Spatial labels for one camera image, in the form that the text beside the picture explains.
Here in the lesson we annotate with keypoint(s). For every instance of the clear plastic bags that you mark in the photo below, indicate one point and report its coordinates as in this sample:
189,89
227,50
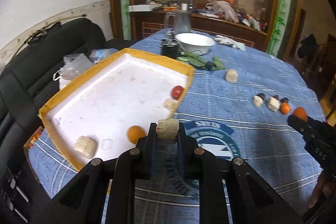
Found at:
77,64

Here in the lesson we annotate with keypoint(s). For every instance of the small black box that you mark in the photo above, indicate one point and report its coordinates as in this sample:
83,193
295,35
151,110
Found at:
210,66

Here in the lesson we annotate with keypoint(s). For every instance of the red cherry tomato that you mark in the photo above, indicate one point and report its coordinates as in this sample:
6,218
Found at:
177,92

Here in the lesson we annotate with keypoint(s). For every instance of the person's right hand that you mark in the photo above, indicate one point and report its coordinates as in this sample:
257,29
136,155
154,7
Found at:
325,185

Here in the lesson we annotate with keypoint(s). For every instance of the white work gloves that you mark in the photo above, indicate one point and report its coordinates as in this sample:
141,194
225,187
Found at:
226,41

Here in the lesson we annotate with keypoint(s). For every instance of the white enamel bowl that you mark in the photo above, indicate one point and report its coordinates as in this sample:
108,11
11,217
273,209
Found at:
194,43

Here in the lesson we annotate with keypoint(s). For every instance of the wooden sideboard counter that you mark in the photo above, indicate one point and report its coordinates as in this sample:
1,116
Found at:
146,23

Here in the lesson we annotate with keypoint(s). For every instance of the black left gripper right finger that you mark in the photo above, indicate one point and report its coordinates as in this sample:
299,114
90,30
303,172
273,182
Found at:
230,191

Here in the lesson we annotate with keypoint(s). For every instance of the dark plum right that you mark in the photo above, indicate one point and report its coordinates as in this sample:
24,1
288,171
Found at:
284,100

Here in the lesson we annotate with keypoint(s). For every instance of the dark plum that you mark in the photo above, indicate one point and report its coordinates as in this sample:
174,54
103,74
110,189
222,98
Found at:
261,95
284,100

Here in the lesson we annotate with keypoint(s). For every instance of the black cup with tools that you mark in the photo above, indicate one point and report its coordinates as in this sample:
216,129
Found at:
169,48

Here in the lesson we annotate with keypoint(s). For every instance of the white sugarcane piece far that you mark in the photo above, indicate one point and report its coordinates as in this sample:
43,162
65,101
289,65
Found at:
231,76

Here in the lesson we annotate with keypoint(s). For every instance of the blue plaid tablecloth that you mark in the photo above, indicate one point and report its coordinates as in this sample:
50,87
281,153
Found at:
222,118

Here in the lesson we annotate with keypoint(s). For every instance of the orange tangerine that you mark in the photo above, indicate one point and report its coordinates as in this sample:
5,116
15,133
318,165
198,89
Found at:
300,113
285,108
134,133

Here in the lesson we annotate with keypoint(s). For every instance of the green leaves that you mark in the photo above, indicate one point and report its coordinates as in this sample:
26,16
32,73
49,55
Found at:
199,62

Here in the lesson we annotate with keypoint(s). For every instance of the white paper cup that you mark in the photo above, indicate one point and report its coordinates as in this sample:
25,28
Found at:
184,6

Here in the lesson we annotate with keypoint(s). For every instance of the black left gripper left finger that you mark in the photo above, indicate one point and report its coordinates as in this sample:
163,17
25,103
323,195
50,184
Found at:
104,191

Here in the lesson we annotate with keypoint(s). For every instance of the tan round sugarcane piece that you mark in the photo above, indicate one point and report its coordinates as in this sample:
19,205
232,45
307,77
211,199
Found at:
170,104

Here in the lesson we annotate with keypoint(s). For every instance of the glass pitcher mug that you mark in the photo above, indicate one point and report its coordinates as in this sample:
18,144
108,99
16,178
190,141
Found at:
181,21

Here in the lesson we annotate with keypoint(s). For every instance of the white sugarcane piece square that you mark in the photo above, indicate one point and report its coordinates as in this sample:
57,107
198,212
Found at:
167,131

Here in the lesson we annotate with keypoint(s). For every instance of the orange tangerine top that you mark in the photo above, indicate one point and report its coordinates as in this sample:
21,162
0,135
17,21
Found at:
285,108

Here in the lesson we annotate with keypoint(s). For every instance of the black sofa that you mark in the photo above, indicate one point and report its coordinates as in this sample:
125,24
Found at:
27,84

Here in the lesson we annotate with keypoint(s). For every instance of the dark plum left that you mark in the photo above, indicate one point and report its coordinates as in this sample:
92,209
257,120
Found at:
261,95

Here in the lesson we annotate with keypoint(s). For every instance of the yellow cardboard tray box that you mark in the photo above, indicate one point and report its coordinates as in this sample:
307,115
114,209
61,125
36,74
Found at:
129,88

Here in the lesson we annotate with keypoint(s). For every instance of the white sugarcane piece small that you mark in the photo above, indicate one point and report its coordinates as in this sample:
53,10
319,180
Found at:
257,101

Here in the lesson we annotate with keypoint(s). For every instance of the large white sugarcane piece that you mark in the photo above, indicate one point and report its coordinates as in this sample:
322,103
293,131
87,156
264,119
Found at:
273,104

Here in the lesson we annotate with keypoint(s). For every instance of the pink plastic bag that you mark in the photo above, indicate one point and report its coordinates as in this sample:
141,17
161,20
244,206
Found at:
223,8

